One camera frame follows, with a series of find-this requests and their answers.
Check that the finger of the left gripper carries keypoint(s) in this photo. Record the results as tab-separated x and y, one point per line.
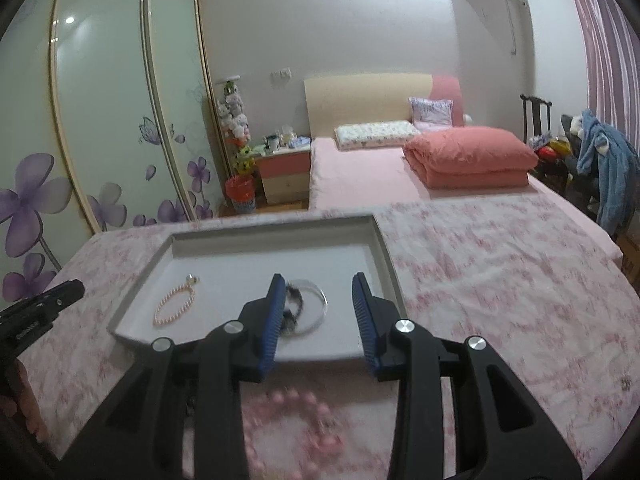
46	306

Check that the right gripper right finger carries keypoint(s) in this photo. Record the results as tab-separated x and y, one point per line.
376	317

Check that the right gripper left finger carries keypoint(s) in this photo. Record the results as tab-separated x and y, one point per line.
262	319

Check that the grey shallow tray box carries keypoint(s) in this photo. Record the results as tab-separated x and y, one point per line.
196	281

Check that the red bin with bag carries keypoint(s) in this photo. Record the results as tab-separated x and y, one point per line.
241	191

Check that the bed with pink sheet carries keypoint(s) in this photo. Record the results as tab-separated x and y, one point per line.
380	176

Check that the pink and cream nightstand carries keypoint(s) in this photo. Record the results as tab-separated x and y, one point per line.
285	175

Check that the folded salmon duvet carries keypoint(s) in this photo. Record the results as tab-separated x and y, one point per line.
470	157

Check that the white mug on nightstand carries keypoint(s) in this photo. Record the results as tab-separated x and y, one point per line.
272	143

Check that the floral white pillow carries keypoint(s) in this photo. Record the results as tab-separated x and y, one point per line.
374	135

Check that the floral sliding wardrobe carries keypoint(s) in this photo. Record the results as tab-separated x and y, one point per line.
107	123

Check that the hanging stuffed toys column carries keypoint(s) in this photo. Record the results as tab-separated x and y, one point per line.
234	125

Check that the purple patterned pillow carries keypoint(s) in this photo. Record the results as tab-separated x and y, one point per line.
431	112

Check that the cream and pink headboard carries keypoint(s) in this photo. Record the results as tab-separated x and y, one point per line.
333	101

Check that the dark wooden chair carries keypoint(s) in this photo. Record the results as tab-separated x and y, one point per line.
536	116

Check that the blue hanging garment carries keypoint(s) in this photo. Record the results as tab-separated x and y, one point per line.
618	171

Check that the white air conditioner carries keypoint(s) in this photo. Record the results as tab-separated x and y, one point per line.
493	60

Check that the pink curtain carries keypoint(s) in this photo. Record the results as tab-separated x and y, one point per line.
612	53

